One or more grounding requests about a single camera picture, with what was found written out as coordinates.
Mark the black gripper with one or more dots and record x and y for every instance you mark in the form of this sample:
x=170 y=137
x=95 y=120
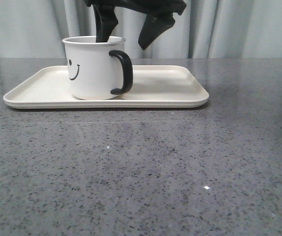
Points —
x=154 y=26

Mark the white smiley mug black handle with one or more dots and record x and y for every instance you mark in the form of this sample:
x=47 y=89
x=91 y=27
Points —
x=98 y=70

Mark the cream rectangular plastic tray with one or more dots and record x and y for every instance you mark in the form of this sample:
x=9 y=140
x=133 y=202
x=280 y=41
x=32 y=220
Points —
x=155 y=86

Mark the pale grey pleated curtain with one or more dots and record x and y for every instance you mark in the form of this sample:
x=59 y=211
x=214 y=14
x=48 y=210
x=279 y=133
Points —
x=206 y=29

